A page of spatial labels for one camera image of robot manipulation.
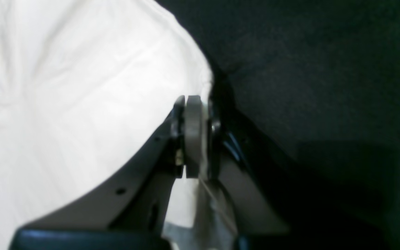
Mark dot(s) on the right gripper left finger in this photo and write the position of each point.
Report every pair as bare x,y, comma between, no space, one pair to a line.
127,211

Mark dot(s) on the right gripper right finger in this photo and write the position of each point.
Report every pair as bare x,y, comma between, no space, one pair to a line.
242,205

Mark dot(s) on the black table cloth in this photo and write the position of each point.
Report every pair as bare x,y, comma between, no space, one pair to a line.
319,77

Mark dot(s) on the white T-shirt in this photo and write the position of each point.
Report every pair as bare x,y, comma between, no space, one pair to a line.
83,84

